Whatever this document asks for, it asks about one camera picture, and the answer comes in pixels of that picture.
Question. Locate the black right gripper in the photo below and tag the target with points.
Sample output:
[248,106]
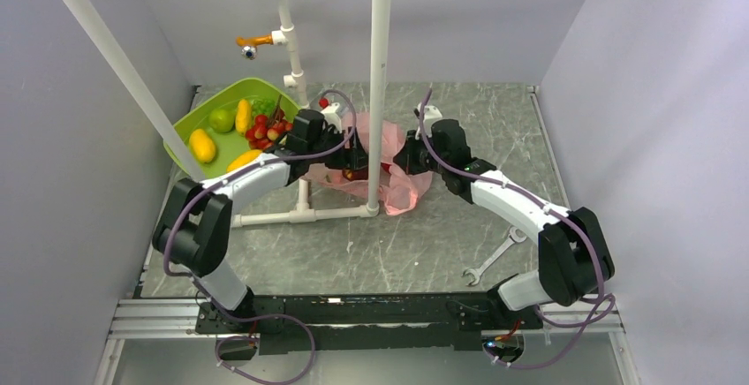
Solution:
[406,157]

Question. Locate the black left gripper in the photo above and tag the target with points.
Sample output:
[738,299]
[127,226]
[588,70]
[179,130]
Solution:
[354,157]

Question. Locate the pink plastic bag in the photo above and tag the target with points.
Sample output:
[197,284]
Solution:
[396,192]

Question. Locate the red fake cherry bunch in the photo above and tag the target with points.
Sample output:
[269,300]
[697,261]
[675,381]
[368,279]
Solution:
[266,131]

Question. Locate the orange fake fruit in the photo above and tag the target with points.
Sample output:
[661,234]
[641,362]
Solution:
[244,159]

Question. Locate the green fake pear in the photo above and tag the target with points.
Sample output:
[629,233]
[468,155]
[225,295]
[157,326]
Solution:
[221,120]

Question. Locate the yellow fake fruit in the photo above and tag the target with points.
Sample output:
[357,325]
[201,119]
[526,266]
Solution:
[202,146]

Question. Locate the dark red fake apple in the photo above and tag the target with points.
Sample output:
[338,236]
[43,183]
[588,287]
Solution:
[362,174]

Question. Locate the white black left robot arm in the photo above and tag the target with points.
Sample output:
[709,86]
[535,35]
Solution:
[192,233]

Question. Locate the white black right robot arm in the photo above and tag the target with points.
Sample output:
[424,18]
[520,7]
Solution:
[573,256]

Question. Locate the green fake grapes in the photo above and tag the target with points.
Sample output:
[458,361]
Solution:
[263,106]

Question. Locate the yellow fake corn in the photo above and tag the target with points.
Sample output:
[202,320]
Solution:
[243,116]

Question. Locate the silver wrench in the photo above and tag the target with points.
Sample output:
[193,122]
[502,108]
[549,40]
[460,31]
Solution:
[515,236]

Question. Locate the orange plastic faucet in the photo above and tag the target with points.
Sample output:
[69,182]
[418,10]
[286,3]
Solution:
[249,46]

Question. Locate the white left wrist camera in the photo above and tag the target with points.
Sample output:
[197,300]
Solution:
[333,112]

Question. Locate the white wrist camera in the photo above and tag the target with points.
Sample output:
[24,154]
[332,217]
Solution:
[333,112]
[427,117]

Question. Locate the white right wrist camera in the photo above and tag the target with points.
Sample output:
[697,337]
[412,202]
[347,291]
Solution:
[427,117]

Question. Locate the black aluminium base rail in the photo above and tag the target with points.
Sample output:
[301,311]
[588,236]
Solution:
[459,320]

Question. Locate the white PVC pipe frame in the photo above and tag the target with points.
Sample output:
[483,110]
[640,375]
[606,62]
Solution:
[101,36]

